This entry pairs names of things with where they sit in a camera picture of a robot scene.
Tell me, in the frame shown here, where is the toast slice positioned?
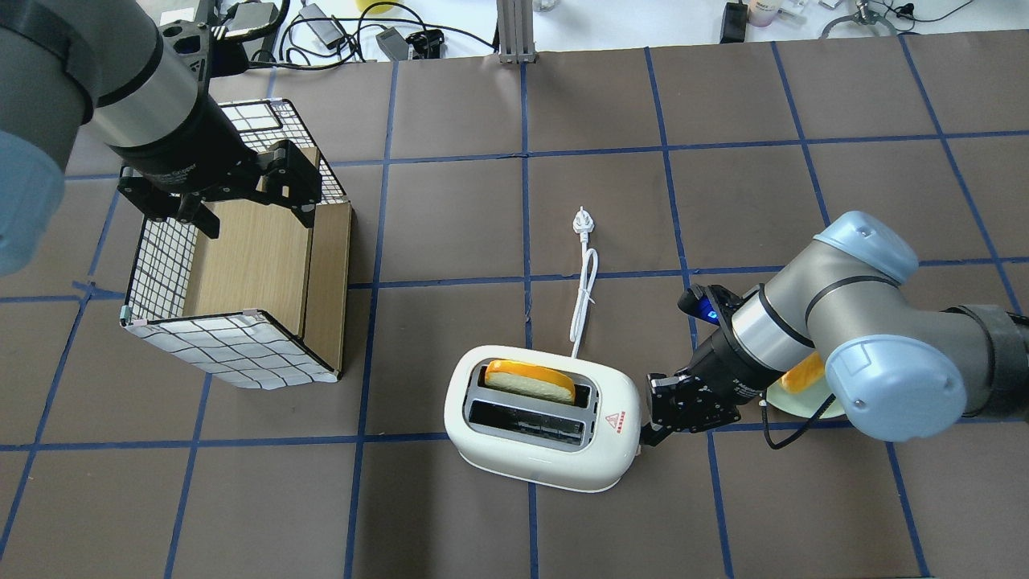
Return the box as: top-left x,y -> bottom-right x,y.
484,359 -> 576,404

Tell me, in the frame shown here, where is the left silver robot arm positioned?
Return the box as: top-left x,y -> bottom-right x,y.
1,1 -> 322,275

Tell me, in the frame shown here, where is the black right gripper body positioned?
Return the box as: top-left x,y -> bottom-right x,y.
648,285 -> 762,433

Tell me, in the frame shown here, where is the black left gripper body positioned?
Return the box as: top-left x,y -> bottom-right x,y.
117,121 -> 260,220

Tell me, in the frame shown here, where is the black power adapter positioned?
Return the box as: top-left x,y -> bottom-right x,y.
718,1 -> 748,44

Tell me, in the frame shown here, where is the green plate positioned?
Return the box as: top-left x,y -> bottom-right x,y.
767,384 -> 832,419

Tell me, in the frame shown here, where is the white power cord with plug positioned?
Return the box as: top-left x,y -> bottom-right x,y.
569,206 -> 601,359

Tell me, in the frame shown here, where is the aluminium frame post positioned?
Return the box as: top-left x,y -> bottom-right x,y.
496,0 -> 537,64

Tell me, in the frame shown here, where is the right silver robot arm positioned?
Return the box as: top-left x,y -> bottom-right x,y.
640,211 -> 1028,446

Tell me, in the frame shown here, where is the wire grid basket with wood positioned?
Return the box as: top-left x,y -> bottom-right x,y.
119,99 -> 352,391

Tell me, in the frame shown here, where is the white toaster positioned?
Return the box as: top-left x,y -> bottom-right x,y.
443,345 -> 641,492

